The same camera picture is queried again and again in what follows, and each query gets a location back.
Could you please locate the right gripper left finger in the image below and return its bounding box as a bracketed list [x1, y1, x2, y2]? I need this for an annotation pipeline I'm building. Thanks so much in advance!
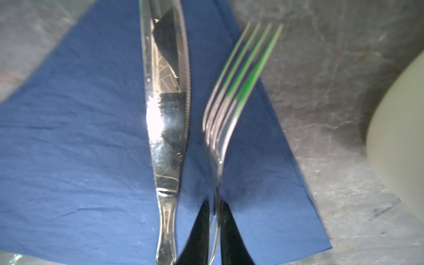
[175, 201, 210, 265]

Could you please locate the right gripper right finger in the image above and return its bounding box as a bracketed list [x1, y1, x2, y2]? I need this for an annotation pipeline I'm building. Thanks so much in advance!
[220, 201, 255, 265]

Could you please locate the silver fork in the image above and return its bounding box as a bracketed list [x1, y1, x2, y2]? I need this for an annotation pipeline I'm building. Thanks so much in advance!
[202, 23, 284, 265]

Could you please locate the dark blue paper napkin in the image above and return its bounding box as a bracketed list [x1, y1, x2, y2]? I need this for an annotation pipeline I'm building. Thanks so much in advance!
[1, 1, 332, 265]

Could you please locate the silver knife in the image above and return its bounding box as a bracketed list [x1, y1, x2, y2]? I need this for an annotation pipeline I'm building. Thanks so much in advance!
[139, 1, 191, 265]

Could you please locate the white ceramic dish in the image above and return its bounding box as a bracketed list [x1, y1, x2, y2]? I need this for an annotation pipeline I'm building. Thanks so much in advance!
[365, 53, 424, 220]

